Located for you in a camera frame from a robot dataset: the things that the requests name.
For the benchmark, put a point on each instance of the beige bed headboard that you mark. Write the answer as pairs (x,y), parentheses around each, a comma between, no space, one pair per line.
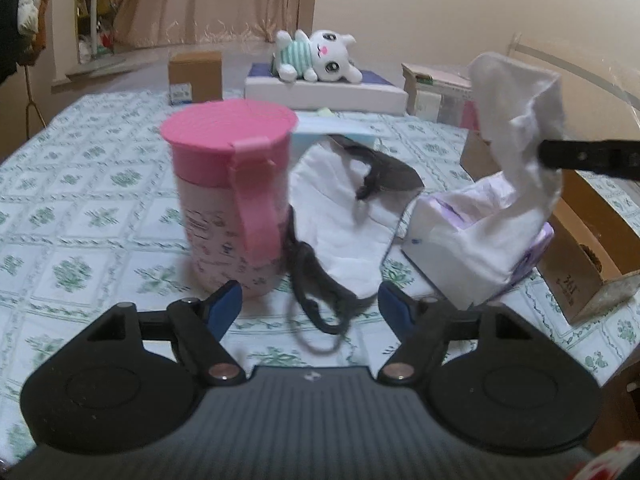
(600,110)

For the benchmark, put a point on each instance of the white tissue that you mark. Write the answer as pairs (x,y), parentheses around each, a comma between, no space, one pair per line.
(505,110)

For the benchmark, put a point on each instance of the white flat box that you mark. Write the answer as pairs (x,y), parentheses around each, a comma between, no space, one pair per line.
(325,92)

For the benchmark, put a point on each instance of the coat stand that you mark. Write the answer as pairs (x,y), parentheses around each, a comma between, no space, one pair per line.
(32,95)

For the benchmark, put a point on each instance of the purple white tissue pack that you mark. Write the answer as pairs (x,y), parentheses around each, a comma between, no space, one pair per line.
(450,245)

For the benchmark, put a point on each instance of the cluttered bookshelf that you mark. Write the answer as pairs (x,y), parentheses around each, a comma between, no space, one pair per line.
(100,10)

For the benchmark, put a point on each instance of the red white package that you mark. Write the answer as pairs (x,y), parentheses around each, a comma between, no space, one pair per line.
(600,462)

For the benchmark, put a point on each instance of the small cardboard box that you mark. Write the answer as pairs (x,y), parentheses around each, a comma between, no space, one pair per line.
(197,72)

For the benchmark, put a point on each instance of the dark hanging clothes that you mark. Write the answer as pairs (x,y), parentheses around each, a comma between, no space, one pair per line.
(9,20)

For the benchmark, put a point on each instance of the thick red white book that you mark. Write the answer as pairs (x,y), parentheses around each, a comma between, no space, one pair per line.
(445,107)

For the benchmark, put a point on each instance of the beige curtain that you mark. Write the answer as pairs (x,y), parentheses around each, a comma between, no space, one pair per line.
(215,0)

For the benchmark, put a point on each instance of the yellow green cloth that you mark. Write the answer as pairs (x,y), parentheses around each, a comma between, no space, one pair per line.
(325,111)

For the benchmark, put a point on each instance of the dark grey cloth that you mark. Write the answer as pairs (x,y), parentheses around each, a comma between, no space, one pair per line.
(395,172)

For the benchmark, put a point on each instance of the blue face mask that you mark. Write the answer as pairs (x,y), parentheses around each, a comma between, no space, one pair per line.
(350,132)

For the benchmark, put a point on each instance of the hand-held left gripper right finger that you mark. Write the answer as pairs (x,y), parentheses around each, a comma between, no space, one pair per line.
(396,305)

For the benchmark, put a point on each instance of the pink lidded canister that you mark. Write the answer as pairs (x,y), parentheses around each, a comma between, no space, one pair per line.
(215,220)

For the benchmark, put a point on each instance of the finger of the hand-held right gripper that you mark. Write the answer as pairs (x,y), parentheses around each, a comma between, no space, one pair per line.
(590,157)

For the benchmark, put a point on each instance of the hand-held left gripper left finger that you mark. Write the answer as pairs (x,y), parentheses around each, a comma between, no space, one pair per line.
(224,305)

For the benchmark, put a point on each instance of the white bunny plush toy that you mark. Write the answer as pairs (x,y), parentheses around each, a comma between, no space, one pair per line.
(325,55)

